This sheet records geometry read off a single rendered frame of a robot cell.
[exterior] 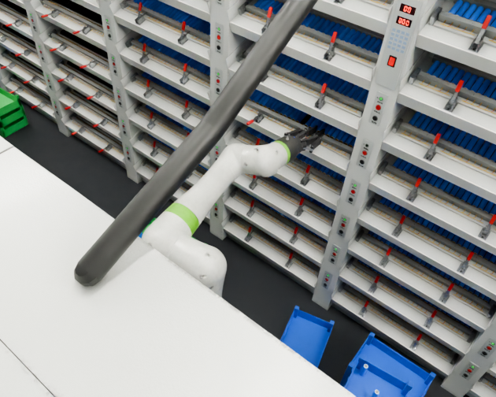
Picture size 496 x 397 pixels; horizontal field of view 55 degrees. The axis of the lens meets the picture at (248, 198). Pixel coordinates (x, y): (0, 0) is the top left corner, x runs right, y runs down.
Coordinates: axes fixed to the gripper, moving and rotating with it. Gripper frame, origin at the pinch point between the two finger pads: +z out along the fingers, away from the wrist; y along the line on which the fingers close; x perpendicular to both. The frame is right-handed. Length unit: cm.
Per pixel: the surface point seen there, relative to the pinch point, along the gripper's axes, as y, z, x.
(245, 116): -32.6, -1.8, -7.1
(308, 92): -6.8, -2.0, 14.7
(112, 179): -127, 8, -96
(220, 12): -47, -10, 33
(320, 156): 5.8, -2.0, -7.2
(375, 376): 64, -30, -63
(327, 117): 5.4, -5.7, 10.6
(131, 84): -110, 5, -25
